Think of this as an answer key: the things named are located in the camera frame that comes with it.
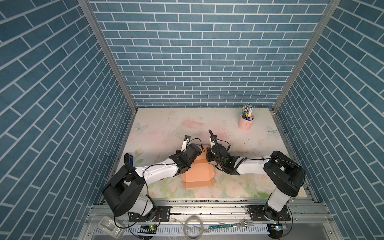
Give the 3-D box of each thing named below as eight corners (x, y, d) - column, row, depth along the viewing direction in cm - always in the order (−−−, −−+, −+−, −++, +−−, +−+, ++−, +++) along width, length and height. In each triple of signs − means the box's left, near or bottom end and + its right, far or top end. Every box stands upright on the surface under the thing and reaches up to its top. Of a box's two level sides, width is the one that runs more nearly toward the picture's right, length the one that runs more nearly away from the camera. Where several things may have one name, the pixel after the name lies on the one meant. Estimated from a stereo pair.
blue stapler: (127, 166, 92) (123, 163, 88) (127, 157, 96) (124, 153, 92) (133, 165, 93) (130, 161, 89) (133, 156, 97) (130, 152, 93)
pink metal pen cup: (239, 131, 110) (242, 122, 102) (237, 122, 115) (240, 113, 107) (252, 131, 110) (256, 122, 102) (249, 122, 115) (253, 113, 107)
